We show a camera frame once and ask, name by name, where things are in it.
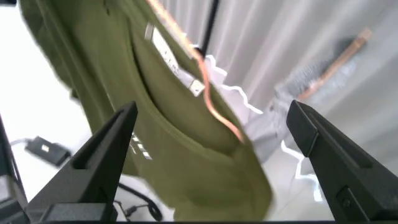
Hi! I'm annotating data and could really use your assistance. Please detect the black clothes rack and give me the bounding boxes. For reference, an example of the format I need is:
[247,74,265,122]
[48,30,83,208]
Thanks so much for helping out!
[200,0,221,59]

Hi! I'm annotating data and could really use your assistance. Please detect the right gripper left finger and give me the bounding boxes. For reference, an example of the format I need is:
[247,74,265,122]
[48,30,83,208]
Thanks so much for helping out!
[27,101,139,222]

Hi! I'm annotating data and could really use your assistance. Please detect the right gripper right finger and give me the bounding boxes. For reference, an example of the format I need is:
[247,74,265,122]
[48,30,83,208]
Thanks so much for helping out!
[285,99,398,222]

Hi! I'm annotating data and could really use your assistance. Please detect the black power adapter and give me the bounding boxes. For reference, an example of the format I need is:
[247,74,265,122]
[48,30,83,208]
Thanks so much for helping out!
[11,135,73,169]

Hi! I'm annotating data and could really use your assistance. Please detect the pale grey shorts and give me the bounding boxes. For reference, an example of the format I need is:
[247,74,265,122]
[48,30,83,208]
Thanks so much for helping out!
[244,37,358,164]

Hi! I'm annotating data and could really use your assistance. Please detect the white curtain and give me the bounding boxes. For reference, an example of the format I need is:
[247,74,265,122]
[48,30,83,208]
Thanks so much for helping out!
[158,0,398,175]

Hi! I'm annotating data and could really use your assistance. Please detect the black cable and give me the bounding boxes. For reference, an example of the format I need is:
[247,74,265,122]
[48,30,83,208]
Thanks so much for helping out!
[113,182,164,222]

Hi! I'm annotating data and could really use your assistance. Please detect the green long-sleeved shirt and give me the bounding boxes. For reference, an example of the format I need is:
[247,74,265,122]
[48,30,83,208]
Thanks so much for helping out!
[19,0,274,222]

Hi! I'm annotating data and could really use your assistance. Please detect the pink clothes hanger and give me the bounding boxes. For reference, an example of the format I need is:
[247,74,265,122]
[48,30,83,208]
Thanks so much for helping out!
[298,27,373,102]
[145,0,246,144]

